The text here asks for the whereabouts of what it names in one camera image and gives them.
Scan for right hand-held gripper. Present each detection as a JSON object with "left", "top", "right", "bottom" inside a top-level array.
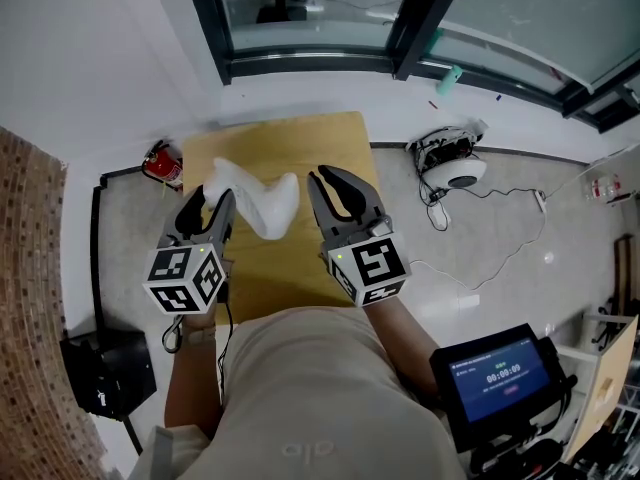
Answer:
[{"left": 306, "top": 164, "right": 413, "bottom": 309}]

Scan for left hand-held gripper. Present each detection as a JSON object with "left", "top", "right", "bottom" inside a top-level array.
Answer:
[{"left": 142, "top": 184, "right": 237, "bottom": 315}]

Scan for white cloth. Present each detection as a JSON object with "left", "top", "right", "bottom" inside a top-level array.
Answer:
[{"left": 201, "top": 156, "right": 302, "bottom": 242}]

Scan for person's right forearm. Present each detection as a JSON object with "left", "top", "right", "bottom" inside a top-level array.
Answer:
[{"left": 363, "top": 295, "right": 442, "bottom": 400}]

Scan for person's left forearm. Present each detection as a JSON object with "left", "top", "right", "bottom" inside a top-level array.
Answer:
[{"left": 163, "top": 315, "right": 225, "bottom": 440}]

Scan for red fire extinguisher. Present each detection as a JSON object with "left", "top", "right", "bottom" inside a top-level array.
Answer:
[{"left": 140, "top": 138, "right": 186, "bottom": 192}]

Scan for light wooden table black base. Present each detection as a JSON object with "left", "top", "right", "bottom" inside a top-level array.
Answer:
[{"left": 180, "top": 110, "right": 382, "bottom": 325}]

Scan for white power adapter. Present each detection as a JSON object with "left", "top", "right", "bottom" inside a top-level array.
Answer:
[{"left": 427, "top": 200, "right": 452, "bottom": 233}]

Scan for white round device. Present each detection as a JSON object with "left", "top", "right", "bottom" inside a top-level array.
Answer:
[{"left": 405, "top": 117, "right": 490, "bottom": 190}]

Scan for beige wristband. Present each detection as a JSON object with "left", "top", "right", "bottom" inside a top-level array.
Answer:
[{"left": 181, "top": 324, "right": 218, "bottom": 345}]

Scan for teal bottle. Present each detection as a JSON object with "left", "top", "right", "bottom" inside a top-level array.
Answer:
[{"left": 435, "top": 63, "right": 464, "bottom": 97}]

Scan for black bag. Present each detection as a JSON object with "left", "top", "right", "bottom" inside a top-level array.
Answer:
[{"left": 59, "top": 329, "right": 158, "bottom": 423}]

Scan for person's beige shirt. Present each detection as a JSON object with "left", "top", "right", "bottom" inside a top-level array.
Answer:
[{"left": 126, "top": 306, "right": 470, "bottom": 480}]

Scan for black monitor with blue screen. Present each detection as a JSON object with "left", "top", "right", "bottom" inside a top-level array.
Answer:
[{"left": 429, "top": 323, "right": 574, "bottom": 455}]

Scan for clear bottles with red labels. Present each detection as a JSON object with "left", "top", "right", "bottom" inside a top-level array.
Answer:
[{"left": 589, "top": 174, "right": 632, "bottom": 205}]

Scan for brown wooden bench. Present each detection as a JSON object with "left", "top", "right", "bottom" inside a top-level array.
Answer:
[{"left": 613, "top": 234, "right": 637, "bottom": 310}]

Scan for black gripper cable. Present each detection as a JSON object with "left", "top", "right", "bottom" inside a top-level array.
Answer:
[{"left": 215, "top": 280, "right": 237, "bottom": 405}]

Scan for grey strap loop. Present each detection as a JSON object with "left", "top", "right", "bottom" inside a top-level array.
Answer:
[{"left": 160, "top": 314, "right": 186, "bottom": 355}]

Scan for thin black floor cable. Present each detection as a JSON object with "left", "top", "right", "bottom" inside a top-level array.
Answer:
[{"left": 417, "top": 175, "right": 539, "bottom": 208}]

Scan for long white floor cable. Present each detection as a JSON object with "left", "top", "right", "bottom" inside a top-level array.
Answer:
[{"left": 408, "top": 142, "right": 640, "bottom": 293}]

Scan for black window frame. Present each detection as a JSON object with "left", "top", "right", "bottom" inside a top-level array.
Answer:
[{"left": 181, "top": 0, "right": 640, "bottom": 135}]

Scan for black camera rig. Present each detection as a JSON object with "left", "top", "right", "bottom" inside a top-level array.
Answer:
[{"left": 468, "top": 436, "right": 569, "bottom": 480}]

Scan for wooden desk with white frame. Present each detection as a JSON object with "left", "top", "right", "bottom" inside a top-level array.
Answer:
[{"left": 554, "top": 314, "right": 640, "bottom": 465}]

